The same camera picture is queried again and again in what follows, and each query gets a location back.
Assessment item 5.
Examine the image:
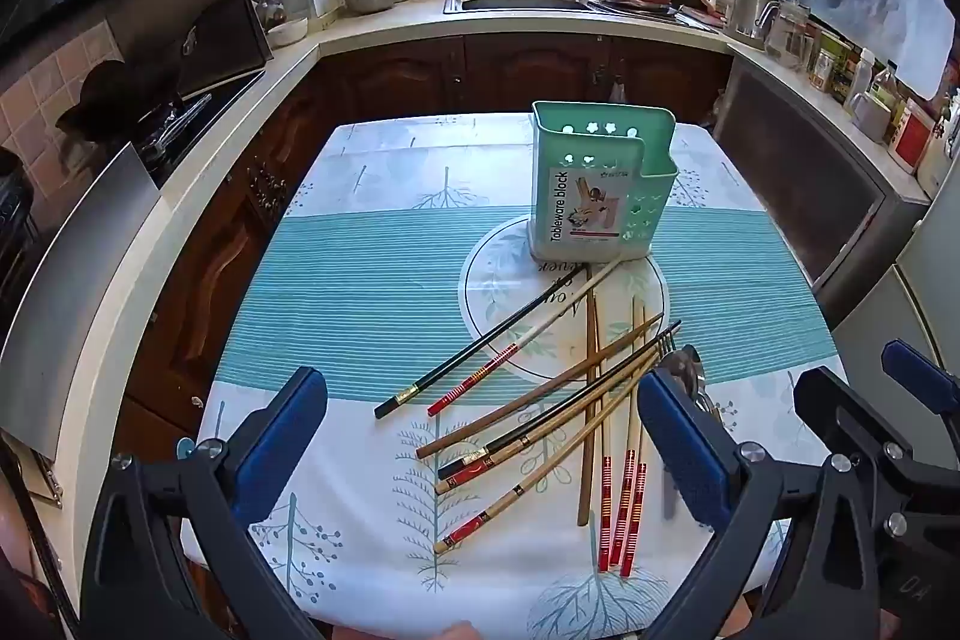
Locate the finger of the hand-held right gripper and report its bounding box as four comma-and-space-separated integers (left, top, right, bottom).
793, 366, 914, 474
881, 340, 960, 510

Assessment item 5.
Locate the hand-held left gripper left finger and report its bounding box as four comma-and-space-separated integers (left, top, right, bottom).
79, 367, 329, 640

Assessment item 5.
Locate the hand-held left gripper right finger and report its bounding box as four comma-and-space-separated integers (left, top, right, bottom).
636, 368, 890, 640

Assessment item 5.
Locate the round steel soup spoon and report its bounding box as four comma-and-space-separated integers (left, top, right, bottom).
670, 345, 711, 399

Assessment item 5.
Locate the pale chopstick red striped end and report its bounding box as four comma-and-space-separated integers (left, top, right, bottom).
427, 258, 626, 417
619, 308, 649, 579
609, 298, 638, 566
597, 370, 613, 573

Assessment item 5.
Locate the brown wooden chopstick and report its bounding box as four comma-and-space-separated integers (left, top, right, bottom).
576, 265, 599, 528
415, 313, 666, 459

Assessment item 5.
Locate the black chopstick gold band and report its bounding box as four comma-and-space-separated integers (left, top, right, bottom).
375, 267, 586, 420
436, 320, 683, 480

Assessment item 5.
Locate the bamboo chopstick red end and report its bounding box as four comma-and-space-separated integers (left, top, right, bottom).
434, 347, 662, 495

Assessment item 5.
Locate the pile of mixed chopsticks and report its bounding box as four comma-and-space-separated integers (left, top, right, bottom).
432, 364, 657, 555

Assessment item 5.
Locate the green plastic utensil holder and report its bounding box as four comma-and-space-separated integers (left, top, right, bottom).
529, 100, 680, 264

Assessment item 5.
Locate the grey refrigerator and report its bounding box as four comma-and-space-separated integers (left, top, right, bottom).
821, 160, 960, 382

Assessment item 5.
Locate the teal and white printed tablecloth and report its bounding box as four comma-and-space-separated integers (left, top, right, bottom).
180, 111, 852, 640

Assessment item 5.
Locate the steel built-in appliance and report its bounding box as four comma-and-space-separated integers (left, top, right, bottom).
715, 56, 929, 305

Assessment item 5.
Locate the steel splash panel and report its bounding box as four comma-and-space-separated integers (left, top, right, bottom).
0, 143, 164, 462

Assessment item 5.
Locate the row of seasoning jars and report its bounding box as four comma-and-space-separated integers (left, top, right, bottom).
805, 31, 960, 178

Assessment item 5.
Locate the black gas stove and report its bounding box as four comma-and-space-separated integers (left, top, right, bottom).
133, 70, 265, 165

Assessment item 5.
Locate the glass teapot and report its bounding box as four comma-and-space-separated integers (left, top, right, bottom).
763, 0, 812, 69

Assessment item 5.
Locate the black wok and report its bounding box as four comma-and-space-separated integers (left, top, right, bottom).
55, 58, 188, 145

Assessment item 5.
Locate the small white bowl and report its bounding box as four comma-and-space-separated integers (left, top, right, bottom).
265, 16, 311, 49

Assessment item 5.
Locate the white countertop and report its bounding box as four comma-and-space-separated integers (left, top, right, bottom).
15, 0, 931, 611

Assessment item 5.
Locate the steel sink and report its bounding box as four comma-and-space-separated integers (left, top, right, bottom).
442, 0, 601, 16

